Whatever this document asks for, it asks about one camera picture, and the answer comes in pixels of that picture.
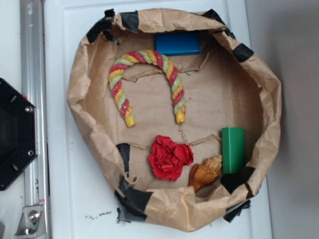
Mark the metal corner bracket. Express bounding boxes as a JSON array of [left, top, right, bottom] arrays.
[[14, 205, 46, 239]]

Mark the brown paper bag bin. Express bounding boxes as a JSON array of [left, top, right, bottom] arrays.
[[67, 8, 282, 232]]

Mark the multicolored twisted rope toy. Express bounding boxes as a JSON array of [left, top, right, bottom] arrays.
[[108, 49, 186, 128]]

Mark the brown conch seashell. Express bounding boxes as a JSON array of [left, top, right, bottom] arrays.
[[188, 155, 222, 193]]

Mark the blue rectangular block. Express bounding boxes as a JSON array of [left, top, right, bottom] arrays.
[[155, 32, 200, 56]]

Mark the aluminium extrusion rail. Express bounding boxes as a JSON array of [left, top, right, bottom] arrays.
[[19, 0, 52, 239]]

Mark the green cylinder block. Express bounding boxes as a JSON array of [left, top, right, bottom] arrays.
[[222, 127, 245, 174]]

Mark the black octagonal mount plate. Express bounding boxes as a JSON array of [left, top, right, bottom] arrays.
[[0, 78, 37, 191]]

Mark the red crumpled paper flower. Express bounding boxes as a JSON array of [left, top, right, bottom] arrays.
[[148, 135, 193, 182]]

